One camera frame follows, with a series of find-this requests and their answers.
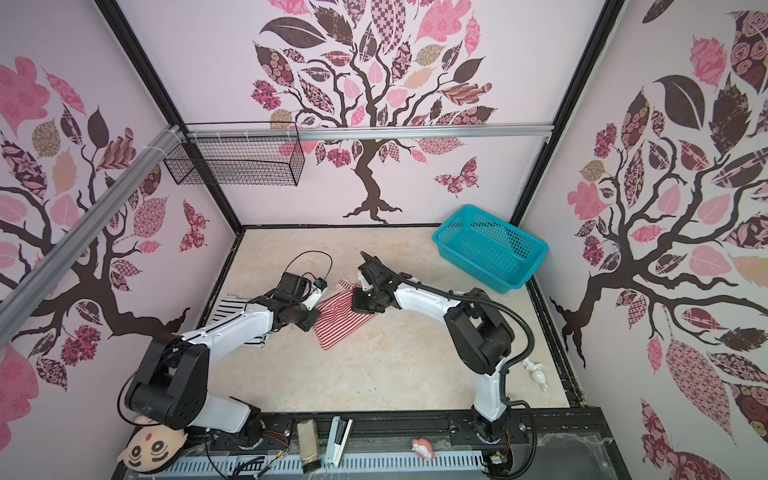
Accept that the red white striped tank top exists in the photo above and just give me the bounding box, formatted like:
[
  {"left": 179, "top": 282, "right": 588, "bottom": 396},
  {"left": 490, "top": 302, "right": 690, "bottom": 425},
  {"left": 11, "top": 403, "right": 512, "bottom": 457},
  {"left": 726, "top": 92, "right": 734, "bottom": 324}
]
[{"left": 313, "top": 279, "right": 375, "bottom": 350}]

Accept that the black white striped tank top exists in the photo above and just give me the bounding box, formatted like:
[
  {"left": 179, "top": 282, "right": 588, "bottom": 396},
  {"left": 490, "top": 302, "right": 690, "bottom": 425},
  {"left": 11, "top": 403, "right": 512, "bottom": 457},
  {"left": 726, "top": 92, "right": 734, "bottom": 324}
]
[{"left": 206, "top": 295, "right": 270, "bottom": 348}]

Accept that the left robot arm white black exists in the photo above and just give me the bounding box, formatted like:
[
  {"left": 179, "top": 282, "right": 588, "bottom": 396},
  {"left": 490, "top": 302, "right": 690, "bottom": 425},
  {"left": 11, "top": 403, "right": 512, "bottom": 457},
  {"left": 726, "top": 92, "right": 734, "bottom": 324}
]
[{"left": 121, "top": 272, "right": 328, "bottom": 434}]

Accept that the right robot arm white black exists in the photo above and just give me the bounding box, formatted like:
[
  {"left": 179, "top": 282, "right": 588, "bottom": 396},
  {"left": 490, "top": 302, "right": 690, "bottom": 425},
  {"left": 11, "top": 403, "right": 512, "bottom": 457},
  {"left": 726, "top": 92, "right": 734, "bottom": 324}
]
[{"left": 351, "top": 252, "right": 515, "bottom": 443}]

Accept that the teal plastic basket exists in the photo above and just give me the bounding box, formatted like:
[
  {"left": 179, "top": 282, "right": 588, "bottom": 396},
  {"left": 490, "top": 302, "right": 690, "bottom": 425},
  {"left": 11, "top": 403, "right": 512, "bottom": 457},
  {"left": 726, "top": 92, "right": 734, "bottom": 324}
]
[{"left": 432, "top": 205, "right": 549, "bottom": 294}]

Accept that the white stapler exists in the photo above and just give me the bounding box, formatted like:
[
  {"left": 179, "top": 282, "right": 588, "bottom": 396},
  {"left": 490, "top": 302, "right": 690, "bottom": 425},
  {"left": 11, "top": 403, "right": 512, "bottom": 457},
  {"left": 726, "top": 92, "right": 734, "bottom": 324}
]
[{"left": 325, "top": 416, "right": 353, "bottom": 468}]

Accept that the silver rectangular block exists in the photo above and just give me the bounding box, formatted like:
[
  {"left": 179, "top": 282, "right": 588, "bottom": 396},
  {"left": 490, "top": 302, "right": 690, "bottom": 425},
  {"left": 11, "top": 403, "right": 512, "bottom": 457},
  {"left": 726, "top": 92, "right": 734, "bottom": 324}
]
[{"left": 297, "top": 419, "right": 322, "bottom": 474}]

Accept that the red white teeth toy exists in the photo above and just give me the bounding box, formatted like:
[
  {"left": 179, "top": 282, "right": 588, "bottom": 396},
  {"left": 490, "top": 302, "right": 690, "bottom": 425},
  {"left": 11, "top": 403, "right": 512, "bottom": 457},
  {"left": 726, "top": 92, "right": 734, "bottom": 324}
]
[{"left": 411, "top": 438, "right": 435, "bottom": 461}]

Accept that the small white figurine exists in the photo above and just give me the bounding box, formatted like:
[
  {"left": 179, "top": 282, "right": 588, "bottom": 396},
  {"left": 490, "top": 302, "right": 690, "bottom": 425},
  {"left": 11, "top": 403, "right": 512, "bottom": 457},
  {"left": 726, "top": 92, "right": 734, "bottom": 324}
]
[{"left": 521, "top": 358, "right": 549, "bottom": 392}]

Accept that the plush doll head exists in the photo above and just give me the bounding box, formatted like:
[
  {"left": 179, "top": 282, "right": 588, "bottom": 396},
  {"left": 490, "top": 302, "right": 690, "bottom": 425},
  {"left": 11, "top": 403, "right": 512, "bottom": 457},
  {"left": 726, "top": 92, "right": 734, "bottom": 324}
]
[{"left": 117, "top": 416, "right": 188, "bottom": 473}]

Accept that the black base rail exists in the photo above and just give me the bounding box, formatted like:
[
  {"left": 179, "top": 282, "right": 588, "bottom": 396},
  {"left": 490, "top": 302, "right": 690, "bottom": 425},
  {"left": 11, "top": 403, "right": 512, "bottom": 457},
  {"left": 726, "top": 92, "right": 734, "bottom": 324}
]
[{"left": 197, "top": 407, "right": 541, "bottom": 454}]

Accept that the black wire basket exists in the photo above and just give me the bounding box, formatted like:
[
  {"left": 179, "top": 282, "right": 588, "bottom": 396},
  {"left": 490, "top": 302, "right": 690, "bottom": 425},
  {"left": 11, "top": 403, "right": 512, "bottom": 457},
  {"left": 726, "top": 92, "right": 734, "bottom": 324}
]
[{"left": 164, "top": 120, "right": 305, "bottom": 187}]

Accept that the black corrugated cable hose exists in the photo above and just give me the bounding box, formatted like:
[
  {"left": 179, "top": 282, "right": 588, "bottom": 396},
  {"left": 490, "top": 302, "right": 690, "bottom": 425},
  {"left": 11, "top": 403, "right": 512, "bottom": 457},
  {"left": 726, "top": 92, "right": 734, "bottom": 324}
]
[{"left": 395, "top": 275, "right": 538, "bottom": 480}]

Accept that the white slotted cable duct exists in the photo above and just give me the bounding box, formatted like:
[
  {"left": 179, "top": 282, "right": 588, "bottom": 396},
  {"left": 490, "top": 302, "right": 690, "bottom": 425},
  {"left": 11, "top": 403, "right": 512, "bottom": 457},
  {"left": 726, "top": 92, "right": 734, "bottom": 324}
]
[{"left": 173, "top": 451, "right": 487, "bottom": 480}]

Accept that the aluminium rail back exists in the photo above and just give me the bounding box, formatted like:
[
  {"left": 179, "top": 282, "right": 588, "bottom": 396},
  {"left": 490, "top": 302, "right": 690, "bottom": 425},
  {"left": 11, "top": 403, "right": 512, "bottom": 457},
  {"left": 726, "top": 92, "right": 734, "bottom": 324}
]
[{"left": 186, "top": 122, "right": 554, "bottom": 141}]

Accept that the aluminium rail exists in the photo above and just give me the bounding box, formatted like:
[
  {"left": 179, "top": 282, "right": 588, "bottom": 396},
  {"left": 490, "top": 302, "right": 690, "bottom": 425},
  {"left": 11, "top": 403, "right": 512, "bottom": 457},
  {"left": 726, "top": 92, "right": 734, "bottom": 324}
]
[
  {"left": 186, "top": 122, "right": 554, "bottom": 141},
  {"left": 1, "top": 125, "right": 183, "bottom": 345}
]

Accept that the aluminium rail left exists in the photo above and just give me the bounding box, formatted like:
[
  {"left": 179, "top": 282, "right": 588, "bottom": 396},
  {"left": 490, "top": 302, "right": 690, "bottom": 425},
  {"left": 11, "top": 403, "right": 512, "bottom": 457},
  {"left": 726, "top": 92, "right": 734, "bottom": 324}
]
[{"left": 1, "top": 125, "right": 183, "bottom": 345}]

